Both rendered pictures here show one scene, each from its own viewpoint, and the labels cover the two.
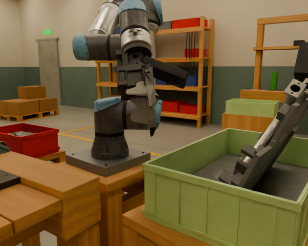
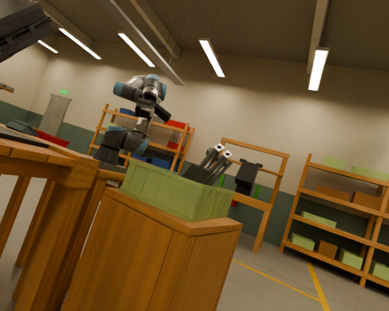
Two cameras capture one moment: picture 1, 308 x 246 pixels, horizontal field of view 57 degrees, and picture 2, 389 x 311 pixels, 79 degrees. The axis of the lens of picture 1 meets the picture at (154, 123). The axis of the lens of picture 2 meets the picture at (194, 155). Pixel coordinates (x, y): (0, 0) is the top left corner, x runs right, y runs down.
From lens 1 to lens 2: 0.50 m
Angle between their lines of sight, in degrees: 20
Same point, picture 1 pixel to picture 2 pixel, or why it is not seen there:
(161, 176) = (138, 166)
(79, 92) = (71, 146)
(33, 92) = not seen: hidden behind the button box
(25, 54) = (35, 101)
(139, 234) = (113, 198)
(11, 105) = not seen: hidden behind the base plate
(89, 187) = (92, 163)
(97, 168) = not seen: hidden behind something
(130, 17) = (152, 81)
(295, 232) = (197, 199)
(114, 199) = (100, 183)
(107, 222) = (91, 195)
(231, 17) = (207, 132)
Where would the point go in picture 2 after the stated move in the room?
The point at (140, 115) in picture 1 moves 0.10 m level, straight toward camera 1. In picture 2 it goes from (141, 127) to (142, 124)
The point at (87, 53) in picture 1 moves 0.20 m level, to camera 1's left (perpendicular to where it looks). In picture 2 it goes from (121, 92) to (81, 76)
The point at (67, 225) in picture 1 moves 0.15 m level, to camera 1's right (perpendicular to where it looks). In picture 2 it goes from (72, 178) to (105, 187)
